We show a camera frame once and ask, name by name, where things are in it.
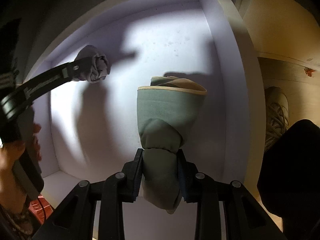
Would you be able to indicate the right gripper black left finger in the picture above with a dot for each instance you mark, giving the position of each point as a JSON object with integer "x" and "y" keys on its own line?
{"x": 74, "y": 217}

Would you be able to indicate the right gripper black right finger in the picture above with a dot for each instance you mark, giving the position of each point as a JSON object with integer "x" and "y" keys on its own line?
{"x": 224, "y": 211}

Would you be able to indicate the lavender sock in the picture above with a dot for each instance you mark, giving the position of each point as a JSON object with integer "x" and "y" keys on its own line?
{"x": 97, "y": 70}

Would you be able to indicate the black trouser leg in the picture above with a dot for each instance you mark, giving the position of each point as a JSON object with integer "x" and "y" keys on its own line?
{"x": 289, "y": 180}

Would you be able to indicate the white drawer box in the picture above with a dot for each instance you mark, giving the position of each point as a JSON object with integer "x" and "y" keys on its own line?
{"x": 90, "y": 130}

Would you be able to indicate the white sneaker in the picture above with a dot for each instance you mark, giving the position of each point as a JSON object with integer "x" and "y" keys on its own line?
{"x": 277, "y": 115}

